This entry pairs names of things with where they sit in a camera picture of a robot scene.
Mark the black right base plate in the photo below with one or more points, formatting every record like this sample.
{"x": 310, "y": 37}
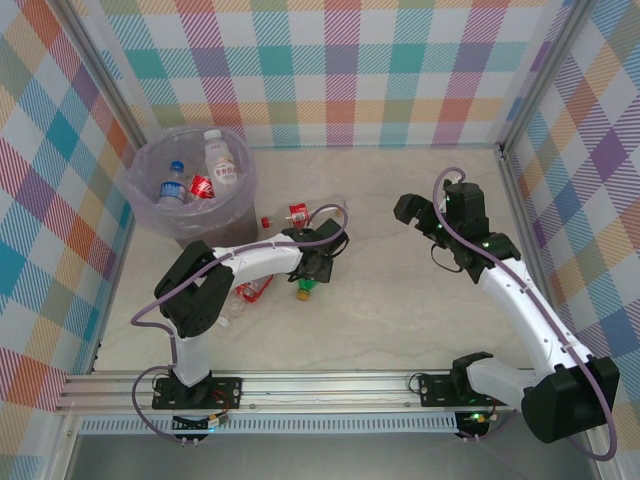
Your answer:
{"x": 435, "y": 390}

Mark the white milk drink bottle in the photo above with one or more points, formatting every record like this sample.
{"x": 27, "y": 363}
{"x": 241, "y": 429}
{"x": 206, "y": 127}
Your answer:
{"x": 222, "y": 170}

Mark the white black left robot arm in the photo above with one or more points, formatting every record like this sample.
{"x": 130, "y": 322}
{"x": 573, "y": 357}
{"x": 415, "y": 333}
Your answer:
{"x": 260, "y": 255}

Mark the blue cap blue label bottle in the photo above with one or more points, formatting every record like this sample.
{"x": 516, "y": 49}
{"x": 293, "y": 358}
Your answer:
{"x": 171, "y": 190}

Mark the clear bottle white cap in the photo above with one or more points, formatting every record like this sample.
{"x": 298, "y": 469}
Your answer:
{"x": 235, "y": 310}

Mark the crushed red label bottle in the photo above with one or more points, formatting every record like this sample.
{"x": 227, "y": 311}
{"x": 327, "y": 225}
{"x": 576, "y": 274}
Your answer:
{"x": 247, "y": 292}

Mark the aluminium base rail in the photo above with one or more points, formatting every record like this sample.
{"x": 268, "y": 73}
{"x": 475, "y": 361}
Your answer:
{"x": 325, "y": 387}

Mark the purple plastic bin liner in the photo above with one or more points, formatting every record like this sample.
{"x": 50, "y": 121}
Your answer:
{"x": 150, "y": 210}

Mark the green bottle yellow cap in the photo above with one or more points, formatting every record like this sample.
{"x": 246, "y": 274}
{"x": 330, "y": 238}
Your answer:
{"x": 302, "y": 295}

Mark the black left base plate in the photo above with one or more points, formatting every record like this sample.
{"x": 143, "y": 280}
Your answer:
{"x": 227, "y": 392}

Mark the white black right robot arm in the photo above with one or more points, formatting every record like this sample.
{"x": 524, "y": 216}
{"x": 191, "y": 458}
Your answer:
{"x": 520, "y": 310}

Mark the aluminium upright frame post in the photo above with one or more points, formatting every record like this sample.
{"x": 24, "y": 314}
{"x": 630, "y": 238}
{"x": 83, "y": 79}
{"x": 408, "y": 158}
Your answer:
{"x": 112, "y": 82}
{"x": 543, "y": 75}

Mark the long clear red label bottle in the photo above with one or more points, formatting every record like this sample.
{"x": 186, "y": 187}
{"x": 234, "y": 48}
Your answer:
{"x": 298, "y": 212}

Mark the yellow power connector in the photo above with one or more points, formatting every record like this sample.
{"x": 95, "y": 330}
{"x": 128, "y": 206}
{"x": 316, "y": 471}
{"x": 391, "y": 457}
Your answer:
{"x": 216, "y": 422}
{"x": 480, "y": 419}

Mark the grey metal panel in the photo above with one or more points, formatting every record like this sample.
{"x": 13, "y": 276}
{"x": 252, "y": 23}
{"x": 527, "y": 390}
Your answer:
{"x": 325, "y": 460}

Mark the cola bottle red cap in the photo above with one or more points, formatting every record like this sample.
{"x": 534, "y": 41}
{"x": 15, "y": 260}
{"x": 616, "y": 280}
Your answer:
{"x": 201, "y": 186}

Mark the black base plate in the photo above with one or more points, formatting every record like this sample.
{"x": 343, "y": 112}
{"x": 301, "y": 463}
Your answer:
{"x": 227, "y": 392}
{"x": 435, "y": 390}

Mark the grey plastic waste bin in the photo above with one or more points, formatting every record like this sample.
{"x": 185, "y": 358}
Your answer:
{"x": 225, "y": 232}

